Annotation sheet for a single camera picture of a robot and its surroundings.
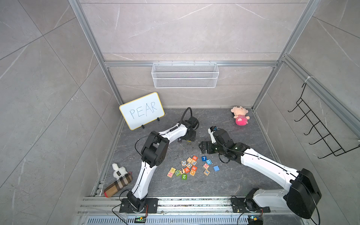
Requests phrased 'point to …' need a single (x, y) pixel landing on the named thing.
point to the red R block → (194, 168)
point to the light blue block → (209, 161)
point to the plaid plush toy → (123, 178)
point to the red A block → (186, 169)
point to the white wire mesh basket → (199, 74)
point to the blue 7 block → (204, 158)
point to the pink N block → (170, 174)
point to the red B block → (195, 158)
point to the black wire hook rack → (334, 146)
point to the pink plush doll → (240, 115)
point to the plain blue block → (216, 168)
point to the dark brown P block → (179, 139)
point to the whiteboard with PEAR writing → (142, 110)
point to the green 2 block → (184, 176)
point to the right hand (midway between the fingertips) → (206, 144)
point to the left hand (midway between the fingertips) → (192, 135)
